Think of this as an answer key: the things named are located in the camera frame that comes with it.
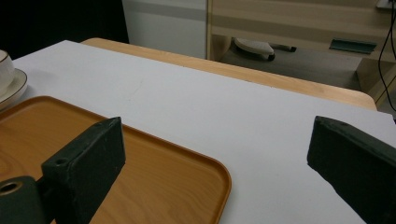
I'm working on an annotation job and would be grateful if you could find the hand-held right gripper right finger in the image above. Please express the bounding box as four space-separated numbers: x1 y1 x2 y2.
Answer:
306 115 396 224

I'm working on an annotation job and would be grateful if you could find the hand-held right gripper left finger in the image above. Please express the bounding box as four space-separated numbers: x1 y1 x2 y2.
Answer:
41 116 127 224

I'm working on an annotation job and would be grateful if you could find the orange wooden tray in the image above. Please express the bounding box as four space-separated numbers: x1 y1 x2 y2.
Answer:
0 95 233 224

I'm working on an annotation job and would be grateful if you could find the white saucer with gold rim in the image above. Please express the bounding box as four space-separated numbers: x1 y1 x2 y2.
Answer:
0 68 29 111

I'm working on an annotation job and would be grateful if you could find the white cup with gold rim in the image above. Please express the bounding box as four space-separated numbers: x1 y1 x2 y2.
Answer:
0 49 16 96

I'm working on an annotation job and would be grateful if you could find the dark green flat box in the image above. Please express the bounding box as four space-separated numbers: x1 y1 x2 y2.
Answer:
329 37 378 55

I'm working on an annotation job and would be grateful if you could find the black curtain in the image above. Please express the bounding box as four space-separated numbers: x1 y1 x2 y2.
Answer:
0 0 130 61

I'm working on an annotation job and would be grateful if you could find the light wooden shelf unit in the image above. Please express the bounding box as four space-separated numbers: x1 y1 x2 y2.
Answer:
206 0 396 105

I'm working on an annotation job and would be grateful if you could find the black cable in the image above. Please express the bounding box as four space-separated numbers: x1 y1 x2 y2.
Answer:
377 0 396 113

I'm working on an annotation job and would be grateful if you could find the dark handle-shaped object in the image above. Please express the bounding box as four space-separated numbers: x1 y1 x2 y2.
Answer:
270 43 298 53

